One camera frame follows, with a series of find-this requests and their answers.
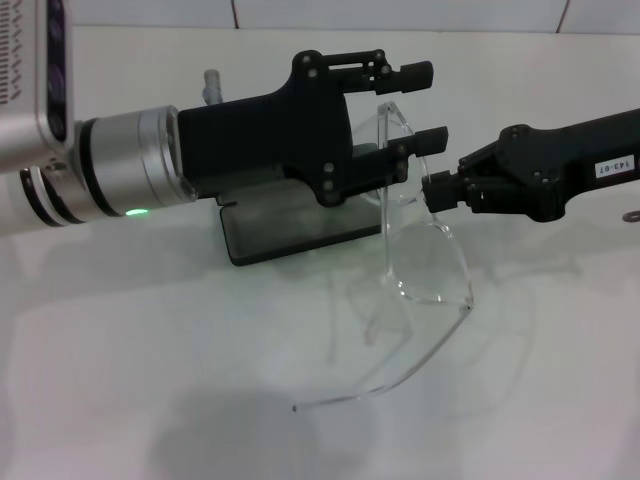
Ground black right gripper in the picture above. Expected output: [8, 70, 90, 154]
[344, 107, 640, 224]

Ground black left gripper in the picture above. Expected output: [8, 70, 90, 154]
[177, 49, 359, 209]

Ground black glasses case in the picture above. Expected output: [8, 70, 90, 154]
[214, 142, 389, 267]

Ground clear white glasses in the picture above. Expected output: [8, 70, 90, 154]
[291, 101, 475, 414]

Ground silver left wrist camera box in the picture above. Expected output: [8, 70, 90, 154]
[0, 0, 76, 174]

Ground silver connector stub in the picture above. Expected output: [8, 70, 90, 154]
[202, 69, 222, 107]

